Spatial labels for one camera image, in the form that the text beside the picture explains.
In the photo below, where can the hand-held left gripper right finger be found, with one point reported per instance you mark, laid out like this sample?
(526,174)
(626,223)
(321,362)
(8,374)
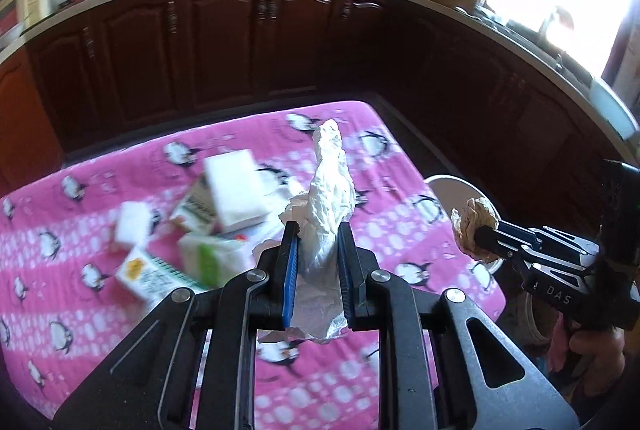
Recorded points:
(345,270)

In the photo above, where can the white carton with colourful circle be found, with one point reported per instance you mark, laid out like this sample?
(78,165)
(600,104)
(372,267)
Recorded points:
(145,277)

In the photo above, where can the brown paper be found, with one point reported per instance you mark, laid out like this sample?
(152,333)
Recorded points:
(472,215)

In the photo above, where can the pink penguin print blanket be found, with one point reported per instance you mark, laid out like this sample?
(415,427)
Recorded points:
(75,230)

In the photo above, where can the small white foam block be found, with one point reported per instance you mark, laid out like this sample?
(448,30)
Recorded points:
(132,225)

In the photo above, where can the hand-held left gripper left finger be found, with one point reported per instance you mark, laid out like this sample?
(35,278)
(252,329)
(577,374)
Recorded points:
(290,270)

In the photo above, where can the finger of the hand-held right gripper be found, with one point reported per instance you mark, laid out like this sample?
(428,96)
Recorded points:
(515,230)
(500,242)

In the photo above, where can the white tissue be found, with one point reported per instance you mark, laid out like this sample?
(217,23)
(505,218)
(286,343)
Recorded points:
(327,195)

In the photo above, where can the white basin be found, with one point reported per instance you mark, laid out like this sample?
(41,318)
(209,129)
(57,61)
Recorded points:
(612,107)

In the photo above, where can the dark wooden kitchen cabinets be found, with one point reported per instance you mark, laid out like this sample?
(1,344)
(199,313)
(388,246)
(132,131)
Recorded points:
(225,49)

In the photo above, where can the white carton with green band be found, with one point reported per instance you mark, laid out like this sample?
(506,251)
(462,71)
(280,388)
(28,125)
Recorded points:
(212,260)

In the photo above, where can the beige tape roll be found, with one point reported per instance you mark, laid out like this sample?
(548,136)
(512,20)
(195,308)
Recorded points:
(537,320)

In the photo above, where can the large white foam block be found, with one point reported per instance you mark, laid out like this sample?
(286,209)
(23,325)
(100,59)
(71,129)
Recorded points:
(235,190)

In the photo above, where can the white round bucket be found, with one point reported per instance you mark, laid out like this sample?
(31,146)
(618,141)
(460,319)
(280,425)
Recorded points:
(452,192)

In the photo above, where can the person's right hand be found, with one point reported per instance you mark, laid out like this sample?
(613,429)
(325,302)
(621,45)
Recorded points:
(597,352)

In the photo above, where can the sink faucet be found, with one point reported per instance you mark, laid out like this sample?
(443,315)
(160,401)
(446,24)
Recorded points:
(550,32)

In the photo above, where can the green striped white carton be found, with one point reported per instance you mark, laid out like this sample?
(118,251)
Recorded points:
(195,210)

